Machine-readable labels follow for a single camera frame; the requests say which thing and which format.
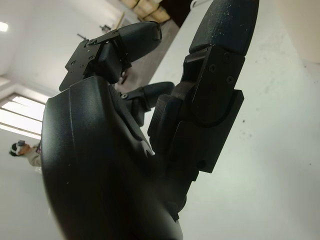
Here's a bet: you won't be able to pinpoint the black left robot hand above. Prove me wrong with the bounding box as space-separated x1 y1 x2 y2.
39 0 260 240

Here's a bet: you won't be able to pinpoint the operator in beige jacket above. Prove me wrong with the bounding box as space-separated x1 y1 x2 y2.
19 141 44 168

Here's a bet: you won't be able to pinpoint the bright window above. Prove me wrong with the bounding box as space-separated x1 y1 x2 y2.
0 91 47 137

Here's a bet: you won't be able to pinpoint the stacked wooden crates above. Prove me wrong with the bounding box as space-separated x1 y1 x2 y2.
121 0 174 22

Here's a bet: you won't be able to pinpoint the white toaster power cord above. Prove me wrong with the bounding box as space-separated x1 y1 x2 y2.
191 0 209 9

